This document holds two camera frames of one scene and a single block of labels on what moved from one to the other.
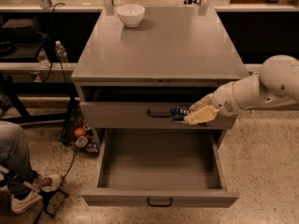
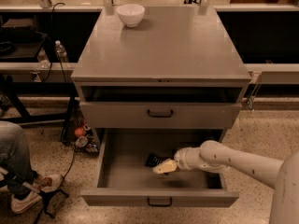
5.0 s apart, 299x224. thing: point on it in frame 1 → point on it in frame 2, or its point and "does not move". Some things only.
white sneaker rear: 22,204 does not move
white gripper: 223,101 → 181,158
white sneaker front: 50,183 does not move
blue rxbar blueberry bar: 178,114 → 153,160
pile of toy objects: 85,137 does not move
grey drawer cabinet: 139,63 does not move
